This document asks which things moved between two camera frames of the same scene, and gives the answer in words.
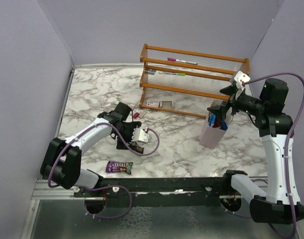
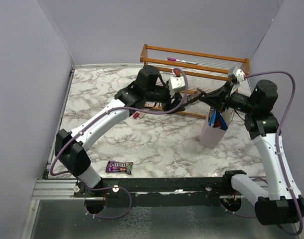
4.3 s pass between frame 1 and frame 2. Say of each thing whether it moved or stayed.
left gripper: moved
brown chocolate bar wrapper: moved
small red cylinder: stayed
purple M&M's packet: stayed
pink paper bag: stayed
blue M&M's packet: stayed
